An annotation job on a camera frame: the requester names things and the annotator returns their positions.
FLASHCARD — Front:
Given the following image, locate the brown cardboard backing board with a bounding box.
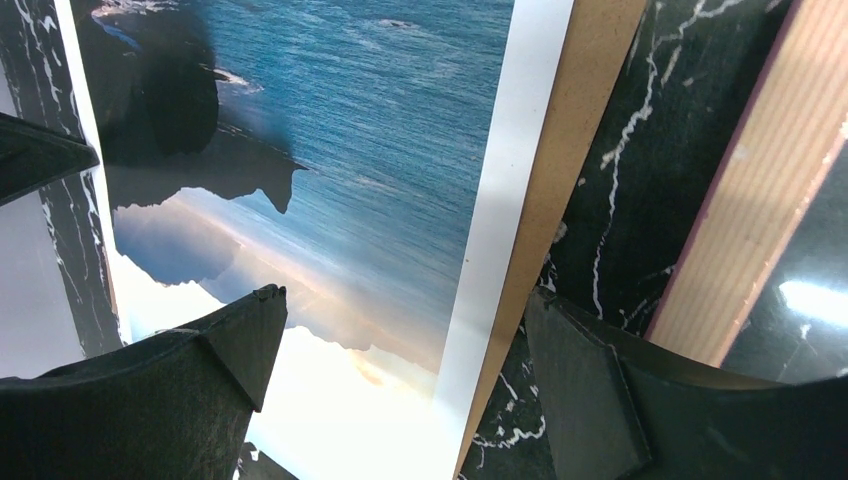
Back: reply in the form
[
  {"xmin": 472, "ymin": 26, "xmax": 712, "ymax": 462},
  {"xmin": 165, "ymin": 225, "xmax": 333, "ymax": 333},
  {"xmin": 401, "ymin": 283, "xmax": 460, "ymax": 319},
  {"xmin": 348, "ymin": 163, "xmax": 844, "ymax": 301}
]
[{"xmin": 438, "ymin": 1, "xmax": 645, "ymax": 477}]

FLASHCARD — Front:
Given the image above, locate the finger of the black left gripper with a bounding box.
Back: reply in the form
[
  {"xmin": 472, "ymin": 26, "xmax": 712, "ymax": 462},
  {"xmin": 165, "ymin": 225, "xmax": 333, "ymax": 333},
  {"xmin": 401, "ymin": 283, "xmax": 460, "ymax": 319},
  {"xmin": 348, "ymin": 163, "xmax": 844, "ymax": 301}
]
[{"xmin": 1, "ymin": 113, "xmax": 99, "ymax": 205}]

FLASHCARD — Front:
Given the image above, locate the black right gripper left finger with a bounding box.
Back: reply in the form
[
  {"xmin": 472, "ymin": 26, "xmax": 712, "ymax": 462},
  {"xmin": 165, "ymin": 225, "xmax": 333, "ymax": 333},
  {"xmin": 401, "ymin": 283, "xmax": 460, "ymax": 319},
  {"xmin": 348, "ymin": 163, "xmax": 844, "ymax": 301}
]
[{"xmin": 1, "ymin": 284, "xmax": 287, "ymax": 479}]

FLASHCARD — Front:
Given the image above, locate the pink wooden picture frame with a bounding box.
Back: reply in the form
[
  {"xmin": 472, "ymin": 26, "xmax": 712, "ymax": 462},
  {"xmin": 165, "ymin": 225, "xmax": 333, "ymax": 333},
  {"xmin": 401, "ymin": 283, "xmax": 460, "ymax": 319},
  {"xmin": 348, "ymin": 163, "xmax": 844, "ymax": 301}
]
[{"xmin": 647, "ymin": 0, "xmax": 847, "ymax": 367}]

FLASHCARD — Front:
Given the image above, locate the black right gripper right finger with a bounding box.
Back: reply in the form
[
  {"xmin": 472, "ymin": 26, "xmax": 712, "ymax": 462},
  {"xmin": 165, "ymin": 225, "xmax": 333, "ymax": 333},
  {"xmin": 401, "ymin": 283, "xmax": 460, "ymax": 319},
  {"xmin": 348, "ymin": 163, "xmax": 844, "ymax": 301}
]
[{"xmin": 524, "ymin": 288, "xmax": 847, "ymax": 479}]

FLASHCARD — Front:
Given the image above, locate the blue sky landscape photo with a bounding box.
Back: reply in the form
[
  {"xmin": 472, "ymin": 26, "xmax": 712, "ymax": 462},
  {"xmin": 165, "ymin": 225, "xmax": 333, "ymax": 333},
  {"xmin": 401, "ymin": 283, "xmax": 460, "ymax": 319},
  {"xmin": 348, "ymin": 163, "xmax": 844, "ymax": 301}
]
[{"xmin": 59, "ymin": 1, "xmax": 573, "ymax": 479}]

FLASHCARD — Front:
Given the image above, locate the clear acrylic sheet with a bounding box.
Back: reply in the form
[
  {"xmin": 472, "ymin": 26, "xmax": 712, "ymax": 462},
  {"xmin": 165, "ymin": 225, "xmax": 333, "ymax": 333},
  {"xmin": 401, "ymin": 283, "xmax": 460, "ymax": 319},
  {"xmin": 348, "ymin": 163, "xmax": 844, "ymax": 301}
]
[{"xmin": 721, "ymin": 150, "xmax": 847, "ymax": 384}]

